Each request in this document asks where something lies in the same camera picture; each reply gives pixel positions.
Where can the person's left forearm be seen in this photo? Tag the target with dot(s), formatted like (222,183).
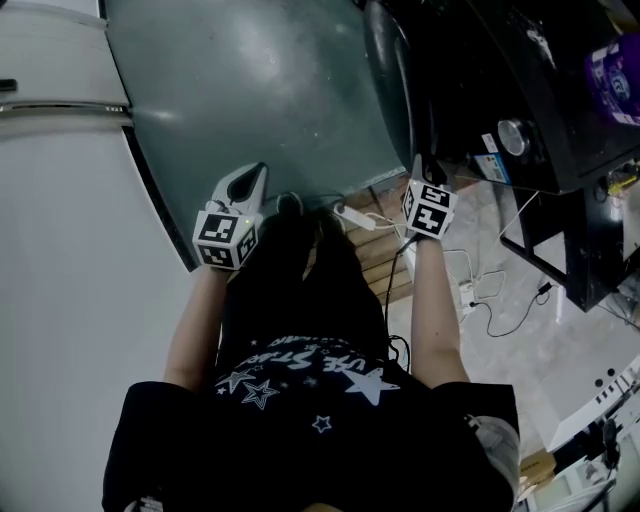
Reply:
(197,325)

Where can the person's dark shoe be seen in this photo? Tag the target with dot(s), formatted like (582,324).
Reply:
(290,202)

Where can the person's black trousers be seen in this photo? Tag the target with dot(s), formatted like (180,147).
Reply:
(310,280)

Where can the person's right forearm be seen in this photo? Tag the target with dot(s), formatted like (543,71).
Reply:
(436,310)

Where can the purple packet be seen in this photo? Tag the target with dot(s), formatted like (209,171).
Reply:
(612,82)

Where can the white refrigerator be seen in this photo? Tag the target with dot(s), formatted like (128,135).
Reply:
(65,225)

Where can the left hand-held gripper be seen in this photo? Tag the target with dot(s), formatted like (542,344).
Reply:
(220,231)

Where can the black star print t-shirt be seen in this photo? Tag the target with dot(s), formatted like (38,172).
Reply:
(310,430)

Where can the silver round knob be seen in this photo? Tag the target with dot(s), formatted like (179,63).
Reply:
(513,136)

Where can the black washing machine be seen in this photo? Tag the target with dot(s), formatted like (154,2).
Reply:
(500,65)

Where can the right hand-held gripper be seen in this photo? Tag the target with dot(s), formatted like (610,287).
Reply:
(429,212)

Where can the white desk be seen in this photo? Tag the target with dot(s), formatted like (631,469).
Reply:
(595,400)

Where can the white power strip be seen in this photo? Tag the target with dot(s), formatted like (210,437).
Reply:
(357,216)

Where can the white charger plug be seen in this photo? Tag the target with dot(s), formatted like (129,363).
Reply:
(467,297)

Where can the cardboard box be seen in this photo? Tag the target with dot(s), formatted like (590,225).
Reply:
(537,467)

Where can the black metal stand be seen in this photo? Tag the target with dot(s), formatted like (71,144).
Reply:
(575,260)

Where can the wooden pallet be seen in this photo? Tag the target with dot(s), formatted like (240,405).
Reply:
(377,250)

